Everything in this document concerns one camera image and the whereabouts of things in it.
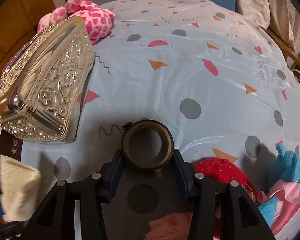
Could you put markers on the pink spotted plush toy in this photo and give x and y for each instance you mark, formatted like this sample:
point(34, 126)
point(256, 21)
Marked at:
point(95, 17)

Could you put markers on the patterned beige curtain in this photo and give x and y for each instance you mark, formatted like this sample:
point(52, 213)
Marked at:
point(260, 2)

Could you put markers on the cream knitted cloth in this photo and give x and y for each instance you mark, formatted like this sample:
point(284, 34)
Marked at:
point(17, 187)

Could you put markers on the blue mouse plush pink dress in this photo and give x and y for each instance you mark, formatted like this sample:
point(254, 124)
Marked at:
point(287, 165)

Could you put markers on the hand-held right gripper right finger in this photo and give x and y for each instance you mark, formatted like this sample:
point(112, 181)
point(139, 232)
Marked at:
point(183, 177)

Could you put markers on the red christmas sock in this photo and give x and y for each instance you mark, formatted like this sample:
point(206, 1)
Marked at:
point(215, 170)

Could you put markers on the pink towel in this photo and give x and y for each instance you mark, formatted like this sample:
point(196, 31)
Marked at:
point(170, 225)

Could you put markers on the patterned plastic tablecloth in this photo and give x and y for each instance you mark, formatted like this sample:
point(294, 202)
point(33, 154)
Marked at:
point(190, 75)

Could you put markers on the black tape roll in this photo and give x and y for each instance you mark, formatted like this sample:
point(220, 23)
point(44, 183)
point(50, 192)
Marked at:
point(130, 160)

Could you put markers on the wooden side table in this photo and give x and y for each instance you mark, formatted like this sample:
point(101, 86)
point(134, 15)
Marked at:
point(297, 60)

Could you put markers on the ornate metal tissue box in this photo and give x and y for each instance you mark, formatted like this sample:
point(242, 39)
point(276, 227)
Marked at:
point(47, 87)

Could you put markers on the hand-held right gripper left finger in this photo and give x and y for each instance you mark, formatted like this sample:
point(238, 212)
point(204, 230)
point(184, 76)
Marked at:
point(113, 177)

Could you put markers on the yellow wooden cabinet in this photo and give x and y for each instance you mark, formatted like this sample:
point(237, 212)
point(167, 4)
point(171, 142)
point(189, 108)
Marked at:
point(15, 17)

